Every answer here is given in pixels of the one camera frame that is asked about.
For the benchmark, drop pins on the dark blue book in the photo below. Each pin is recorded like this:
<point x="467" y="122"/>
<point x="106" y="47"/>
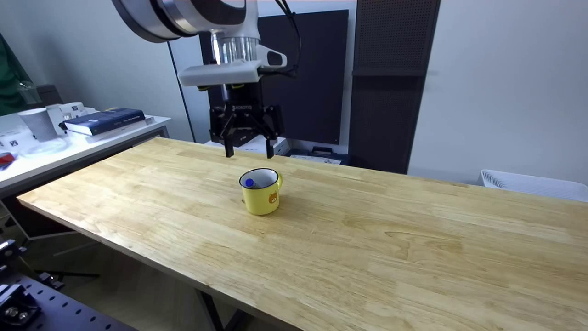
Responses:
<point x="103" y="120"/>

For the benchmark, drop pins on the person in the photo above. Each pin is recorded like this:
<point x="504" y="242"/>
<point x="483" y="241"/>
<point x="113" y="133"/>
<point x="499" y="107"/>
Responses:
<point x="11" y="78"/>

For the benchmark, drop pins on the black perforated panel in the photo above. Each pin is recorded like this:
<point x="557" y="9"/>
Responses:
<point x="390" y="87"/>

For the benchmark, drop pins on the yellow enamel mug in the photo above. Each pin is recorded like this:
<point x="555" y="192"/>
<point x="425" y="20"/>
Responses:
<point x="261" y="193"/>

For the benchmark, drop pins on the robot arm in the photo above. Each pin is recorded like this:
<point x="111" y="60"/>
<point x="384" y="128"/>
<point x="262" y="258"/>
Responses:
<point x="193" y="14"/>

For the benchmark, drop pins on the grey paper cup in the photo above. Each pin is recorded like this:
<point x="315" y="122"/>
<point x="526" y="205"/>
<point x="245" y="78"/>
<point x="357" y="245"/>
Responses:
<point x="39" y="123"/>

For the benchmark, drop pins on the white ribbed appliance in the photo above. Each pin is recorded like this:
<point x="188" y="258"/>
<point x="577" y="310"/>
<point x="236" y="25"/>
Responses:
<point x="533" y="185"/>

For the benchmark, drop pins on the white side table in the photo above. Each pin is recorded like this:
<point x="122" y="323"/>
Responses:
<point x="69" y="147"/>

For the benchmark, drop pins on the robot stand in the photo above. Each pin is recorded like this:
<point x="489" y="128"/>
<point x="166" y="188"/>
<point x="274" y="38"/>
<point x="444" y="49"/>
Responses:
<point x="32" y="303"/>

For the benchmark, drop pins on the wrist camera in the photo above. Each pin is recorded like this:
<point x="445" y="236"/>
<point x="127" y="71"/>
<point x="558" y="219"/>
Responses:
<point x="216" y="73"/>

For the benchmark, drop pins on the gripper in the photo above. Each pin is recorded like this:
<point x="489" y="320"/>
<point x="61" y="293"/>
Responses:
<point x="242" y="103"/>

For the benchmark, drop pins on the white printed boxes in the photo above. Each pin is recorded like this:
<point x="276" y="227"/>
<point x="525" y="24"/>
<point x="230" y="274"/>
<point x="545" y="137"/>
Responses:
<point x="69" y="114"/>

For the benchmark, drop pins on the dark wall board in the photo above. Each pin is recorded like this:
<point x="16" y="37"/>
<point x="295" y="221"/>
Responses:
<point x="312" y="78"/>

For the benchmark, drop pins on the blue capped marker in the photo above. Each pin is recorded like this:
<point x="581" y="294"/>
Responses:
<point x="250" y="183"/>

